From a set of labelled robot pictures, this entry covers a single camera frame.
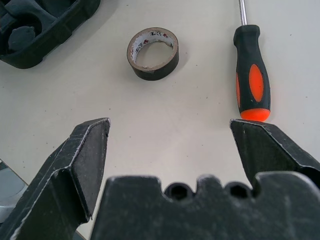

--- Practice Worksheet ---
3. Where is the black tool kit case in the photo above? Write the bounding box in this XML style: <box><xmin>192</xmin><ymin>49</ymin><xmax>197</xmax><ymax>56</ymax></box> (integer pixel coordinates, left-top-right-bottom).
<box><xmin>0</xmin><ymin>0</ymin><xmax>101</xmax><ymax>70</ymax></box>

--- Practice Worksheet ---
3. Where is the black orange handled screwdriver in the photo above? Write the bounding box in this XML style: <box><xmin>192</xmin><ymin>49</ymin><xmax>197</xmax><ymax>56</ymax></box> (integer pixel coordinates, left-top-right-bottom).
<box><xmin>232</xmin><ymin>0</ymin><xmax>272</xmax><ymax>123</ymax></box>

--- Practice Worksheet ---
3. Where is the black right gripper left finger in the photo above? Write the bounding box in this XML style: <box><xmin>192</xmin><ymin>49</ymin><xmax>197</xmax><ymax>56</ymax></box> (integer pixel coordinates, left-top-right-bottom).
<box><xmin>0</xmin><ymin>116</ymin><xmax>112</xmax><ymax>240</ymax></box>

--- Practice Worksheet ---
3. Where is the black tape roll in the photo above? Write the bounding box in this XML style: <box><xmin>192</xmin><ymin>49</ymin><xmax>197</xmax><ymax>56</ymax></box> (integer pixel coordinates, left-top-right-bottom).
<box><xmin>126</xmin><ymin>27</ymin><xmax>180</xmax><ymax>82</ymax></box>

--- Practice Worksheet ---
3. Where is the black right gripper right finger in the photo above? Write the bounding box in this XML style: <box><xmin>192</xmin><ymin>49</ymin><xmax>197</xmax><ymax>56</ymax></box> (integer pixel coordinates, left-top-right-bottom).
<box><xmin>229</xmin><ymin>118</ymin><xmax>320</xmax><ymax>191</ymax></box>

